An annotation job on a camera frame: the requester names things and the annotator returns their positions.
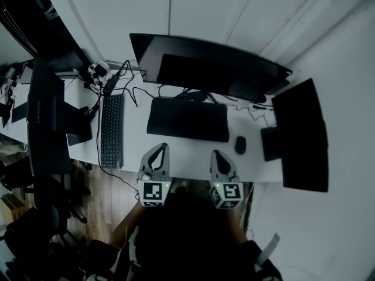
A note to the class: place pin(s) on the black computer mouse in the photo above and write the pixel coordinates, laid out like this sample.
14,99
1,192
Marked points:
240,145

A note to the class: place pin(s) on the red desk mat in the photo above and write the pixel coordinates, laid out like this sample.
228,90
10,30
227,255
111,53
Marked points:
187,119

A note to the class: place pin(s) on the person's black shirt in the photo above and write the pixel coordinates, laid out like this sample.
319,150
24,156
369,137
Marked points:
190,239

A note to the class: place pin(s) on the white power strip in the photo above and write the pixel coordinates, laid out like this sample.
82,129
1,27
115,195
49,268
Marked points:
95,72

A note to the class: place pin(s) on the black monitor with square base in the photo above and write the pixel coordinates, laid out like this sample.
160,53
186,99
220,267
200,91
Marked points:
44,113

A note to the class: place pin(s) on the flat black monitor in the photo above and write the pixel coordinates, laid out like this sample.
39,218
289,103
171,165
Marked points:
301,136

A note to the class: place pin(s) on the white wall pipes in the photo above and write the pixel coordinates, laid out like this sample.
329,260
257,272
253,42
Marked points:
296,19

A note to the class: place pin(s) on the large curved black monitor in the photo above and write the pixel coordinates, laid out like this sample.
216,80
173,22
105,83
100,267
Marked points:
205,66

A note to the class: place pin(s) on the person's left forearm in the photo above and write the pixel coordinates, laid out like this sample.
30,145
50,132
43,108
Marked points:
126,224

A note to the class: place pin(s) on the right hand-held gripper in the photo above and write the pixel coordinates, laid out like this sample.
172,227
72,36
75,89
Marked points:
227,192

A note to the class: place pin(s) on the person's right forearm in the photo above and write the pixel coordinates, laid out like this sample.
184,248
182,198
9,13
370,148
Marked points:
240,224

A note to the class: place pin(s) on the black office chair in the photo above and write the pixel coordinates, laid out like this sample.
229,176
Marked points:
38,209

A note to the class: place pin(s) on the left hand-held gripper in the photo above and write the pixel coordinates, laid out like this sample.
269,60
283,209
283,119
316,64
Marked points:
153,192

